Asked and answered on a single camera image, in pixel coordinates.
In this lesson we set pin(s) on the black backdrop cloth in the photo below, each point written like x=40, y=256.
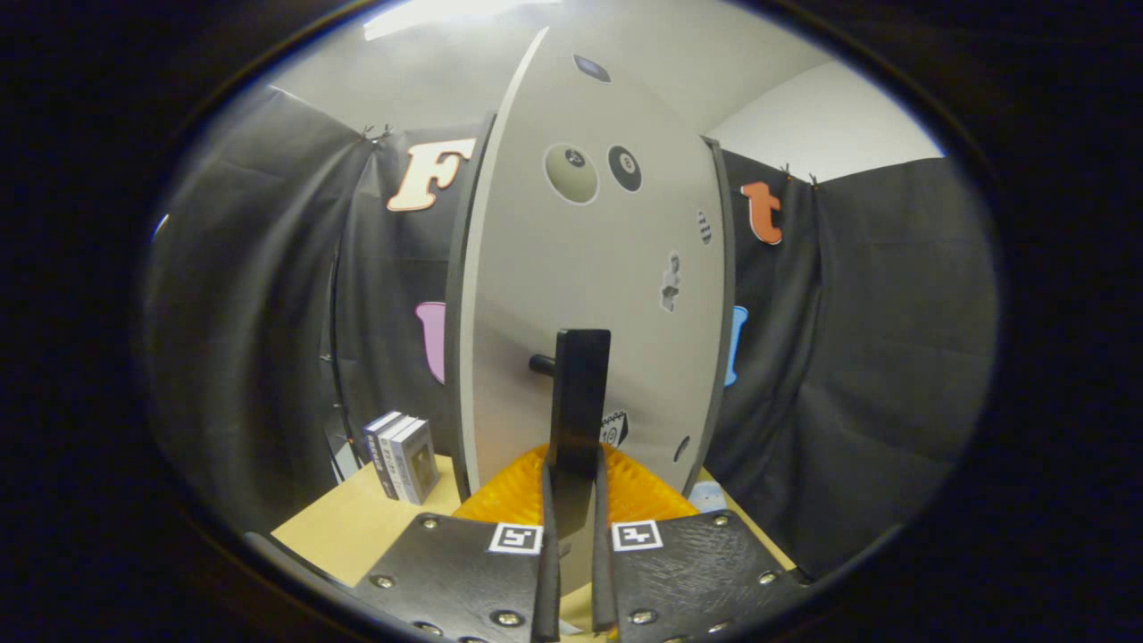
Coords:
x=875, y=357

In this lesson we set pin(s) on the grey cover book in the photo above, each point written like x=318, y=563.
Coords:
x=420, y=460

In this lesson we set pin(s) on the white and blue plush toy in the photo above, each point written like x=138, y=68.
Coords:
x=707, y=497

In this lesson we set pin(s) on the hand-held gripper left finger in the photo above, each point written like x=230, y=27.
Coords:
x=546, y=580

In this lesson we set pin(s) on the dark grey cabinet body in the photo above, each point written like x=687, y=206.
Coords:
x=454, y=402

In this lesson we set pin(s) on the dark blue spine book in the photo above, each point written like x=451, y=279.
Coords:
x=375, y=442

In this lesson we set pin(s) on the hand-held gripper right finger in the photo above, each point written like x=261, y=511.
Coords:
x=603, y=580

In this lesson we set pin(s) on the white cabinet door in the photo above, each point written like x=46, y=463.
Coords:
x=536, y=268

